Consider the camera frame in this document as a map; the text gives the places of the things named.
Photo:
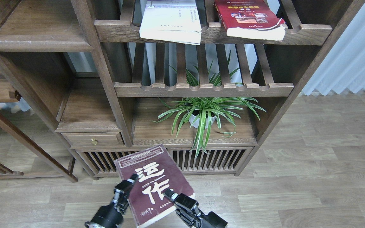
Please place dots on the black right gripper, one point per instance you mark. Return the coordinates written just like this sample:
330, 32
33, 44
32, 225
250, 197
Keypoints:
187, 209

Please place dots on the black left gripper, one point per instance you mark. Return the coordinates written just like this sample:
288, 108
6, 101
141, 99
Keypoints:
110, 216

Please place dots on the maroon book white characters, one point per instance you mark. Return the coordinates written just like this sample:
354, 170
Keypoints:
157, 172

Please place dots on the red paperback book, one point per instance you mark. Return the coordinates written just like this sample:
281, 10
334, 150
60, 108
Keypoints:
250, 19

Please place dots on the brass drawer knob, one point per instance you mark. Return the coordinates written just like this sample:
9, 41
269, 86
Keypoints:
94, 141

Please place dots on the white plant pot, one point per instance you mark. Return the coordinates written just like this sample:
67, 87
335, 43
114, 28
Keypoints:
195, 120

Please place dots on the green spider plant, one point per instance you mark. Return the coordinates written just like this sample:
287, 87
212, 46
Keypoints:
221, 107

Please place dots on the dark wooden bookshelf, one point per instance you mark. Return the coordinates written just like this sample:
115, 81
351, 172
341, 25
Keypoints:
118, 76

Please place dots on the wooden side rack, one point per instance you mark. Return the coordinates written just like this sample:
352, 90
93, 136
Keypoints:
33, 87

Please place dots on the white paperback book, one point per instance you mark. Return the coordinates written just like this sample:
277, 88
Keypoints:
171, 20

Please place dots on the white curtain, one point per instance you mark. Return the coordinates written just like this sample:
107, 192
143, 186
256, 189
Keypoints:
343, 69

